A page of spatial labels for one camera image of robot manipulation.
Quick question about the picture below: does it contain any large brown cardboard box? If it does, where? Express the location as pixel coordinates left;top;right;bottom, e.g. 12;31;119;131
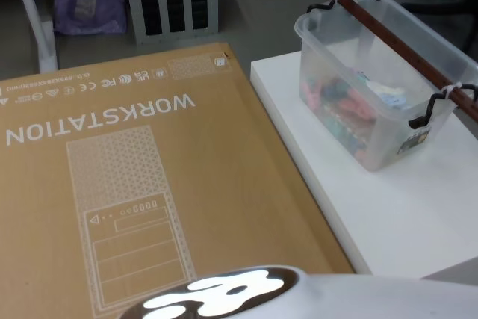
0;42;355;319

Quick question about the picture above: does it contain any robot white glossy body shell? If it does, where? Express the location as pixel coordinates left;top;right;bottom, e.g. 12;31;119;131
119;264;478;319

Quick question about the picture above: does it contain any white stand post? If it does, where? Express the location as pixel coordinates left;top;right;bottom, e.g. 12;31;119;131
10;0;59;72

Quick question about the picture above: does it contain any black bin handle latch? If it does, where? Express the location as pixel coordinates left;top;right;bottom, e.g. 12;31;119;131
306;0;359;16
408;84;478;130

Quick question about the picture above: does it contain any dark label sticker on bin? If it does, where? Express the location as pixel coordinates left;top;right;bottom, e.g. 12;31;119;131
395;126;432;156

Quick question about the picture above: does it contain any clear plastic storage bin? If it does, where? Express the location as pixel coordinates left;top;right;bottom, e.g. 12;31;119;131
294;0;478;173

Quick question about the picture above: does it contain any long brown wooden rod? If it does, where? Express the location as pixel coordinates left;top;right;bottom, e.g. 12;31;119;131
302;0;478;123

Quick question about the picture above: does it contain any pile of colourful small items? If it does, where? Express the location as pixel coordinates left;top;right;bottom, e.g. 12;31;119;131
300;67;409;160

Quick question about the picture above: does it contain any purple plastic bag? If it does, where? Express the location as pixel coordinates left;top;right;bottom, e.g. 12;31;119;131
52;0;128;37

